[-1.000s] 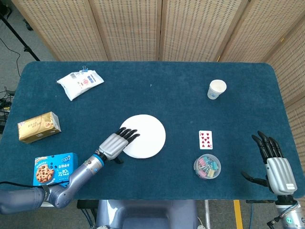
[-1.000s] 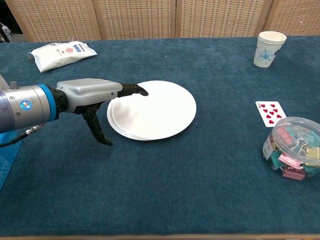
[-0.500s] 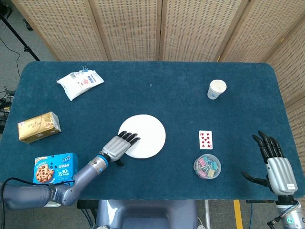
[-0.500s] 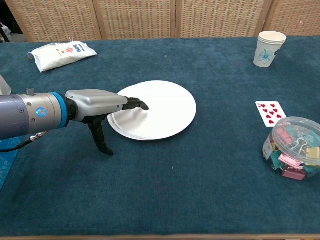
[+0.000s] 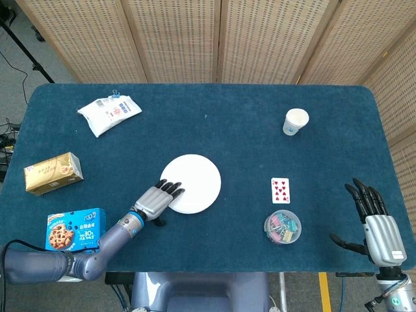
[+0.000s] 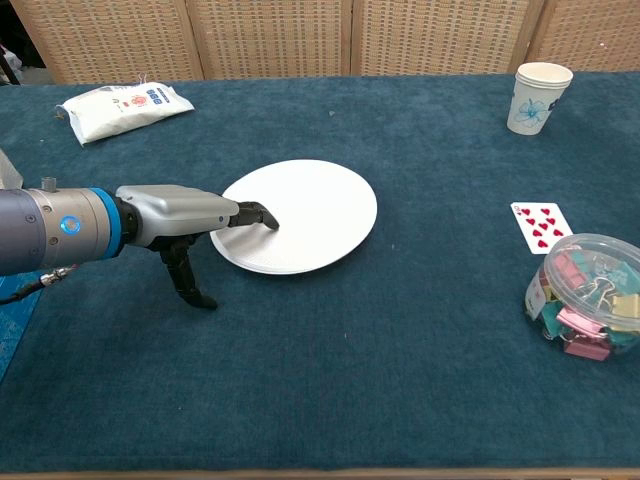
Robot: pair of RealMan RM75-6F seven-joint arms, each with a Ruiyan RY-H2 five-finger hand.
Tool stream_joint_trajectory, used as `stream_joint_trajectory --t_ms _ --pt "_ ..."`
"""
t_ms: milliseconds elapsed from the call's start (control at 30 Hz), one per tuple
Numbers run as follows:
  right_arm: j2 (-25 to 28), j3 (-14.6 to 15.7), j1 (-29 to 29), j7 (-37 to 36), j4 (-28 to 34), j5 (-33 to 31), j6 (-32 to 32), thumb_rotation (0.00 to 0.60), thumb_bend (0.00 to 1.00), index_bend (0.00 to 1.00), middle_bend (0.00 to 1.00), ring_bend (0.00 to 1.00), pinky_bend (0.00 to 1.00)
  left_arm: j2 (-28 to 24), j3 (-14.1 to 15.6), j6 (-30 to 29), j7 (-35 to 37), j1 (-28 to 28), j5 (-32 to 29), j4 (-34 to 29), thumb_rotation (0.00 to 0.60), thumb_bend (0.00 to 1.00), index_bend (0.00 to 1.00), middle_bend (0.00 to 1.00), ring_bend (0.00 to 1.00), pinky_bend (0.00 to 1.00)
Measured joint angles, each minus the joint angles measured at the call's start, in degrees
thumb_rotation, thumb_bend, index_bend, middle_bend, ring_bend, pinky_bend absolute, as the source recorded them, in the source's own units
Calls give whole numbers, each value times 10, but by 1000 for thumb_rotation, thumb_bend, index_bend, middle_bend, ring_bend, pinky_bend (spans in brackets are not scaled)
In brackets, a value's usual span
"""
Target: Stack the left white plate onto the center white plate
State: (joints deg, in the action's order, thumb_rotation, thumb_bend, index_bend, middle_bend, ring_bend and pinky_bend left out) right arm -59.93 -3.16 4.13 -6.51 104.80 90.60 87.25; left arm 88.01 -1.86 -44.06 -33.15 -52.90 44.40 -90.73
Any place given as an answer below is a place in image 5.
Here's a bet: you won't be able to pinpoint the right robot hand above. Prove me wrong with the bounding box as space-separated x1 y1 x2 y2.
330 177 408 279

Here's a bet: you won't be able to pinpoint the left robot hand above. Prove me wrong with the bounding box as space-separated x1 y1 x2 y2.
133 179 187 228

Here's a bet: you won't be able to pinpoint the white table leg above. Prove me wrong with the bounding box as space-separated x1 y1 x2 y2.
278 272 289 312

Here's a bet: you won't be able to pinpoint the blue cookie box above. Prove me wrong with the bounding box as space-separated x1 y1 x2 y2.
45 207 107 254

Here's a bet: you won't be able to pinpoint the nine of hearts playing card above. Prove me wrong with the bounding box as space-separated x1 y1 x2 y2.
270 177 291 205

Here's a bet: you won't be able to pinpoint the blue-grey robot torso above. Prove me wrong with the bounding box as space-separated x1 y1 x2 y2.
129 272 270 312

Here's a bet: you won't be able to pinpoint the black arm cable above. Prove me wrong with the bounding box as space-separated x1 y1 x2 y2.
0 239 72 312

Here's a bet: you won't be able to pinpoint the black floor cables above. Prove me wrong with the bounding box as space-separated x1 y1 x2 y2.
0 118 21 183

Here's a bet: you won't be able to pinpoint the black flat device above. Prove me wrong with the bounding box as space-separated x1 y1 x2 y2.
104 272 136 287

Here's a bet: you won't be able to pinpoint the white round plate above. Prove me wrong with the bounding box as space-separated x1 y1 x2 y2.
160 153 222 215

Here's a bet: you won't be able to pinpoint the white powder bag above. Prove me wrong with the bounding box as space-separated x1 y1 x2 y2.
77 94 143 138

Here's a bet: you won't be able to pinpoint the black tripod stand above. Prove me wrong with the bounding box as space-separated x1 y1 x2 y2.
0 16 55 84

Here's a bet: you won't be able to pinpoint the woven folding screen panel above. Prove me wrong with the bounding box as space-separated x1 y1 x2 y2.
120 0 222 84
14 0 149 85
297 0 416 86
360 29 416 251
216 0 341 85

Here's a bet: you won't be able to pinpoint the white paper cup blue flower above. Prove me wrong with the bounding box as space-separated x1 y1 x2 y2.
282 108 310 137

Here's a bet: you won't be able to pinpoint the clear jar of binder clips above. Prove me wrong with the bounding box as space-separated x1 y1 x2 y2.
263 209 302 246

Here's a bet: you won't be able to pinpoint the gold foil box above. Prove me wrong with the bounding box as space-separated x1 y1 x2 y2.
23 151 85 196

